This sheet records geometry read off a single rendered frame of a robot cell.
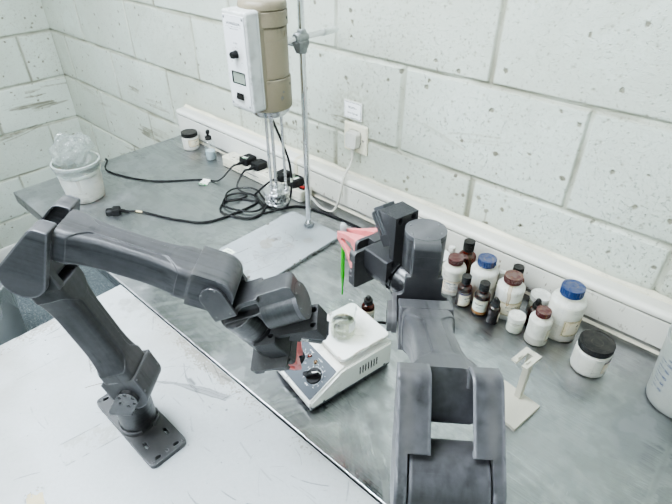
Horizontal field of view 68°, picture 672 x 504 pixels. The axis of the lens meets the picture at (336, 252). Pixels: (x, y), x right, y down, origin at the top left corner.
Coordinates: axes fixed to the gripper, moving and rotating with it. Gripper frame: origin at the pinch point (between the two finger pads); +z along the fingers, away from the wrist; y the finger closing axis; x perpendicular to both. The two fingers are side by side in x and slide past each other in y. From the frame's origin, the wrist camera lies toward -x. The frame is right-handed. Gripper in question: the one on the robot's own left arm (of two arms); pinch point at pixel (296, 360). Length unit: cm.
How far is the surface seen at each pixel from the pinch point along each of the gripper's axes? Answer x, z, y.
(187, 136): 65, 21, 103
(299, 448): 2.3, 8.1, -12.8
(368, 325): -9.0, 11.8, 10.8
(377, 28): -18, -7, 80
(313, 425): 1.0, 10.3, -8.4
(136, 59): 93, 7, 147
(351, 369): -6.2, 10.4, 1.5
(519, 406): -34.1, 25.7, -3.2
